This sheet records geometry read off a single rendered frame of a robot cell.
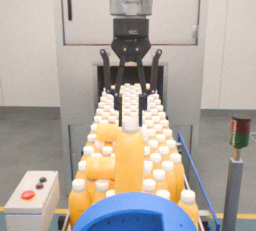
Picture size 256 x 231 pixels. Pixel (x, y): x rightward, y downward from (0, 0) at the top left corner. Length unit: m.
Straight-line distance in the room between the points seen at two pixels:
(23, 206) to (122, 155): 0.32
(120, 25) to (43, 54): 4.37
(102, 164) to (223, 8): 4.10
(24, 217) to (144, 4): 0.62
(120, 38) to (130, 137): 0.22
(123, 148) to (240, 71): 4.37
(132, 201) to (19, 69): 4.62
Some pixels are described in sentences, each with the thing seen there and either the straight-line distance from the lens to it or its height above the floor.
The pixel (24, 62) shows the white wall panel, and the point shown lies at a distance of 5.09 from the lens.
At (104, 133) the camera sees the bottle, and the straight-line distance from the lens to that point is 1.20.
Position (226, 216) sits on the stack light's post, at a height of 0.88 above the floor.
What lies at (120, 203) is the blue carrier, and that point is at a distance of 0.63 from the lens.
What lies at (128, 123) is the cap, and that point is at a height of 1.35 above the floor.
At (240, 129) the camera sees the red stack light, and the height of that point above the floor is 1.22.
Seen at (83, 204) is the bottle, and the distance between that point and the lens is 0.98.
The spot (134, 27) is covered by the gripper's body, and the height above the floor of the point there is 1.56.
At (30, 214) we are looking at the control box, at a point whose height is 1.08.
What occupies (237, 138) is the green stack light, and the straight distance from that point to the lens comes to 1.08.
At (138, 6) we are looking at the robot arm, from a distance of 0.63.
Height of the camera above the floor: 1.58
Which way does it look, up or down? 17 degrees down
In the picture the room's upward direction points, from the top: straight up
